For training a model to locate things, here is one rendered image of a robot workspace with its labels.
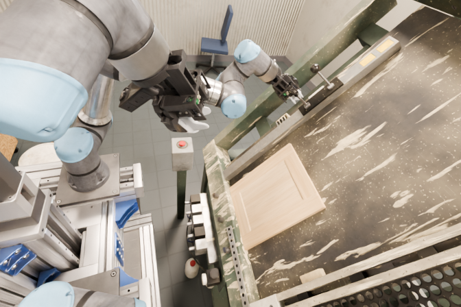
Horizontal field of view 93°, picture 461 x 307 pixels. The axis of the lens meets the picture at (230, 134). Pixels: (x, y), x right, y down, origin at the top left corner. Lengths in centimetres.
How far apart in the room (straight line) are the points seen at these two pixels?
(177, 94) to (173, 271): 169
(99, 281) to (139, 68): 74
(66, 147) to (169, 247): 130
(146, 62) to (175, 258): 178
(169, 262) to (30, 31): 185
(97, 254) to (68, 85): 88
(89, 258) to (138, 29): 89
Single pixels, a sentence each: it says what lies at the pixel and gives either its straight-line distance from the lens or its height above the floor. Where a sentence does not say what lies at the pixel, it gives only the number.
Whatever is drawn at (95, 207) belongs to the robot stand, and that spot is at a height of 95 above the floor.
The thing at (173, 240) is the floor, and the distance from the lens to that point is 201.
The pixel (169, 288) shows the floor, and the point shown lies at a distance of 193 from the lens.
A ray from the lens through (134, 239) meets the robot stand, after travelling 183.
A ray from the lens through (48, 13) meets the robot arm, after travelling 24.
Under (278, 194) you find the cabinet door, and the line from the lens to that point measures 99.
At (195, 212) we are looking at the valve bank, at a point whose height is 76.
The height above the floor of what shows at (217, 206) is 84.
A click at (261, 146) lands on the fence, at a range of 109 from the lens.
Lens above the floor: 190
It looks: 44 degrees down
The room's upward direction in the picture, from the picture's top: 14 degrees clockwise
